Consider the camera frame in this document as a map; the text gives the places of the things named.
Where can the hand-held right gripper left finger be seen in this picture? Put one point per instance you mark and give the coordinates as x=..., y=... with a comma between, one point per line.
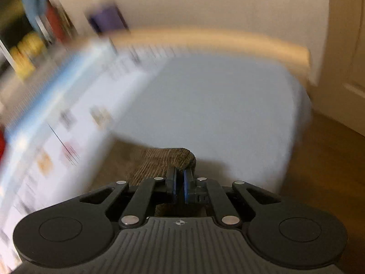
x=174, y=188

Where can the purple box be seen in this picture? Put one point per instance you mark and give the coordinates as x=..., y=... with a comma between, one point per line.
x=107, y=18

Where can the dark olive knit sweater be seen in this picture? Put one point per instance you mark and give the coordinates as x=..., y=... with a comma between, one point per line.
x=159, y=159

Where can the light blue patterned blanket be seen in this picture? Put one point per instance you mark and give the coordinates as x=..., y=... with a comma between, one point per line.
x=51, y=91

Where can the white door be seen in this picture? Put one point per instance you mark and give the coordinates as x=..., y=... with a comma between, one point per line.
x=346, y=48

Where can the red folded blanket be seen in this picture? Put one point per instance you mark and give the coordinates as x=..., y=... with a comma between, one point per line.
x=2, y=147

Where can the wooden bed frame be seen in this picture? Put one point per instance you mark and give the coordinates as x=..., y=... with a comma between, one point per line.
x=216, y=40

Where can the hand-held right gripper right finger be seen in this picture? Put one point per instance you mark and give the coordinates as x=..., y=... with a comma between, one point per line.
x=187, y=188

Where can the yellow plush duck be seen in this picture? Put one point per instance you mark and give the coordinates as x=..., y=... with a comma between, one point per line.
x=27, y=54

